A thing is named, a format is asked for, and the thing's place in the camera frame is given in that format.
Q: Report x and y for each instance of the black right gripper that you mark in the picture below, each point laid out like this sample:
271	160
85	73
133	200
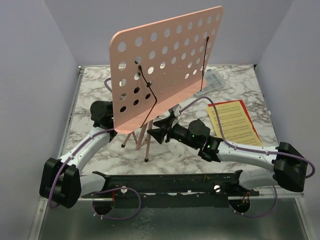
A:
167	130

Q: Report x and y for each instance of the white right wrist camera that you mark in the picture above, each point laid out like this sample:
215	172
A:
176	111

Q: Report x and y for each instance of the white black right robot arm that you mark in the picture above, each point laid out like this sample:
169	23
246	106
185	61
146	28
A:
275	166

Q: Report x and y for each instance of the clear plastic compartment box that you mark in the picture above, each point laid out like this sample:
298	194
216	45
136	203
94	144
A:
214	82

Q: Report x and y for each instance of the pink perforated music stand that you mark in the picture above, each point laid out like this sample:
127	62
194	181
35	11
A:
158	65

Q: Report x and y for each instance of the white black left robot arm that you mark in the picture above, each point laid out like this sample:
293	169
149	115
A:
61	180

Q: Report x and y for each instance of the yellow sheet music page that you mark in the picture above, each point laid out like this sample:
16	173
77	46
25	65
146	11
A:
235	125

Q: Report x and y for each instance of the red paper sheet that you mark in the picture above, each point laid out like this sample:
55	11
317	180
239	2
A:
247	117

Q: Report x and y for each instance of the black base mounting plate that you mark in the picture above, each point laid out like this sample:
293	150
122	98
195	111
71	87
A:
172	190

